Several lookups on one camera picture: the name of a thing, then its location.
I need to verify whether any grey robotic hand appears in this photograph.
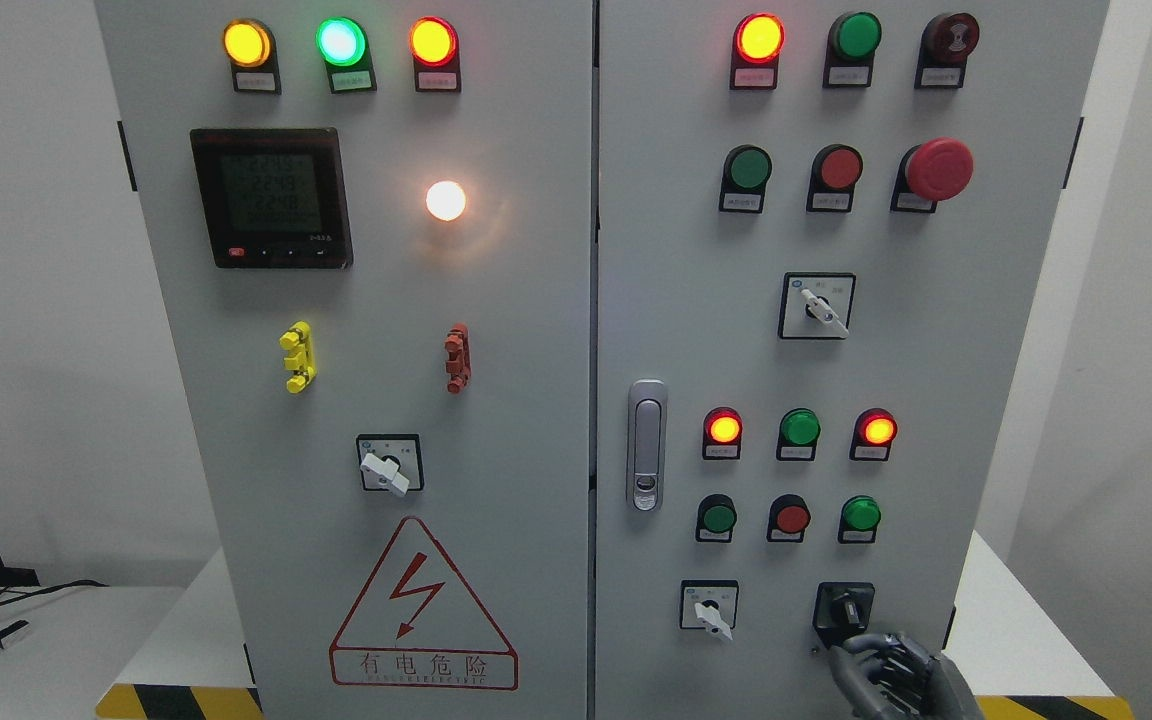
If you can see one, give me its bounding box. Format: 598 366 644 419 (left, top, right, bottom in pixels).
828 632 984 719

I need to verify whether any black rotary knob switch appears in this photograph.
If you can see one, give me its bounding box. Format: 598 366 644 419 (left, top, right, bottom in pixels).
813 582 876 647

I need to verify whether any green push button lower right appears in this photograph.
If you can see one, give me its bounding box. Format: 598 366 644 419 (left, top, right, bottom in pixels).
838 495 882 544

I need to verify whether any green push button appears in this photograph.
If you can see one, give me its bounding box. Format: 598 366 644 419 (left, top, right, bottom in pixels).
838 495 882 544
718 143 772 214
695 495 738 543

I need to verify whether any red push button lower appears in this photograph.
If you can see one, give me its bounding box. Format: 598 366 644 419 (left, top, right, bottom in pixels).
765 495 812 543

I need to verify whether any red push button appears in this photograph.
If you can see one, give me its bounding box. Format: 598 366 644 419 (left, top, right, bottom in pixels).
765 495 812 543
806 143 863 213

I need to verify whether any green push button lower left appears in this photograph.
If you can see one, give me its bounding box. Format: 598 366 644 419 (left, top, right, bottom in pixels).
695 495 738 543

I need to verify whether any red indicator lamp middle right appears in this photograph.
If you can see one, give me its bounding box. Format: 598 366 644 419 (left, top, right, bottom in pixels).
850 407 899 462

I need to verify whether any red indicator lamp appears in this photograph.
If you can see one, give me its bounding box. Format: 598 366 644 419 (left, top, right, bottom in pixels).
850 407 899 462
410 15 462 94
702 406 742 460
730 12 786 91

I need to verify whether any green indicator lamp middle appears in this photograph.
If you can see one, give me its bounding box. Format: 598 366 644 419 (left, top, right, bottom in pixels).
776 407 820 461

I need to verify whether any red indicator lamp middle left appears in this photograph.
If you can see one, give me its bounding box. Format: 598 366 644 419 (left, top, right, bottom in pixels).
702 406 742 460

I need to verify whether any red electrical hazard sticker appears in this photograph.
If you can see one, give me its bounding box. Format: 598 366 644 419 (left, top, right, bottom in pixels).
329 516 518 691

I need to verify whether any grey electrical cabinet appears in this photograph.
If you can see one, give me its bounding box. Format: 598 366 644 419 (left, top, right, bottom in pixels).
96 1 1108 719

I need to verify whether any red push button upper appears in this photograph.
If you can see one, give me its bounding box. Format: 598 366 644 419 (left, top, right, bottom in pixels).
806 143 863 213

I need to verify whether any red emergency stop mushroom button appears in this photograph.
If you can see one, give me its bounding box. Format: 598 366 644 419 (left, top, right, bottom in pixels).
890 137 973 214

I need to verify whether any green push button upper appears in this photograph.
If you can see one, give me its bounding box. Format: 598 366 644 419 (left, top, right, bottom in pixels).
718 143 772 214

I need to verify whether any red terminal connector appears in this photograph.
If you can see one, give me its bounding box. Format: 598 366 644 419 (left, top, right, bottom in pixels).
444 323 472 395

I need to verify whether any green indicator lamp top right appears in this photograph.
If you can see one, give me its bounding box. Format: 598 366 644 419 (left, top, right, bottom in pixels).
823 12 882 88

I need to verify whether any dark red buzzer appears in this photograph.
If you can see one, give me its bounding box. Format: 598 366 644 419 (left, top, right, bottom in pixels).
914 12 980 88

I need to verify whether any white glowing lamp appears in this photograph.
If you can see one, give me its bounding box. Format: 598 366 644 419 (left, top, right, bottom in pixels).
425 179 468 222

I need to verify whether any red indicator lamp top right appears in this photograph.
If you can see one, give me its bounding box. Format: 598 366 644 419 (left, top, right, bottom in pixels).
730 12 786 91

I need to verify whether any yellow terminal connector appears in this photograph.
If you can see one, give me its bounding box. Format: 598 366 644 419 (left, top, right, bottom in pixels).
279 323 317 395

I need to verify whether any black digital power meter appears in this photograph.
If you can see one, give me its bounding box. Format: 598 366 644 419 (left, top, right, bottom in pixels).
189 127 353 270

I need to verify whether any red indicator lamp top left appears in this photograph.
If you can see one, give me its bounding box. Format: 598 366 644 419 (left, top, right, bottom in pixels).
410 15 462 94

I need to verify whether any lit green indicator lamp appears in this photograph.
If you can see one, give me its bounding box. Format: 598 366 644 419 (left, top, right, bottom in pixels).
316 15 376 94

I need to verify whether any small white black dongle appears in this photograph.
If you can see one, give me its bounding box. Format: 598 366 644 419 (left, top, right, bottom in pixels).
0 619 32 650

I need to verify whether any yellow indicator lamp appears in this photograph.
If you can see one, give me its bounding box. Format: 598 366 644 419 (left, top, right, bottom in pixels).
221 18 282 94

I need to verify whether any white selector switch lower right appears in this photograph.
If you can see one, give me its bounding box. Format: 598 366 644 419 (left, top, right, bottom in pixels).
679 579 738 642

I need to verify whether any white selector switch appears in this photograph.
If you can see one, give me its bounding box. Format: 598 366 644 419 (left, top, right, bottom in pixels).
679 579 738 642
778 272 856 340

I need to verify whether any silver door latch handle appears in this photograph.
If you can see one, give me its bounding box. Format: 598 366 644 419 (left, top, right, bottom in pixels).
626 379 668 511

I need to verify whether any white selector switch upper right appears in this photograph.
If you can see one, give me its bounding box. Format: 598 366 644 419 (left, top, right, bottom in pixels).
778 272 856 340

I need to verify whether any white selector switch left door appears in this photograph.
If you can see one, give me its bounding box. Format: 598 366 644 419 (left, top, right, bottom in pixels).
356 434 425 497

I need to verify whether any black cable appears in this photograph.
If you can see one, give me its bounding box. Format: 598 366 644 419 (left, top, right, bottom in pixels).
0 579 109 628

